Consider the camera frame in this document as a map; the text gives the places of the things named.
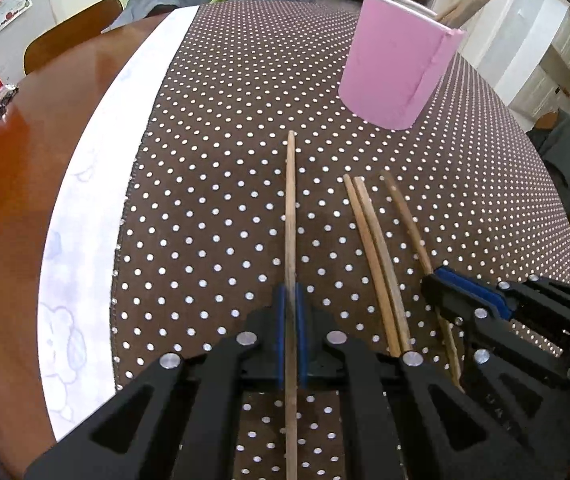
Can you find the brown wooden chair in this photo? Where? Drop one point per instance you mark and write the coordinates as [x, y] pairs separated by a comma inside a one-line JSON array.
[[70, 35]]

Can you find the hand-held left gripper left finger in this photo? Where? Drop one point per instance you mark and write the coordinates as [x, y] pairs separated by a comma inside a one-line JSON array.
[[280, 340]]

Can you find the white storage cabinet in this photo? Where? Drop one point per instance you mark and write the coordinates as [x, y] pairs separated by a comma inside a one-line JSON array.
[[550, 50]]

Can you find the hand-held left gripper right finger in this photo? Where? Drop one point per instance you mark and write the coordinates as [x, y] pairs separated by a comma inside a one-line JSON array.
[[301, 340]]

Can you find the brown polka-dot table mat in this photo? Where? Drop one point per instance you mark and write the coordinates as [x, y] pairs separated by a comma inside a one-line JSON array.
[[215, 160]]

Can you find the white printed cloth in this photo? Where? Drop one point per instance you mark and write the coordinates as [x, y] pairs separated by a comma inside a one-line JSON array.
[[90, 210]]

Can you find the clear plastic packet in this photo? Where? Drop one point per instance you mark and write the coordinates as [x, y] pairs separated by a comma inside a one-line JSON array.
[[0, 102]]

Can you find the pink cup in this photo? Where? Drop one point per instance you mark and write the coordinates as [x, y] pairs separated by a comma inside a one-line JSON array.
[[390, 60]]

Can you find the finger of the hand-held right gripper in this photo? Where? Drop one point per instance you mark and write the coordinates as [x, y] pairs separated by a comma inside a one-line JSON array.
[[510, 355], [470, 290]]

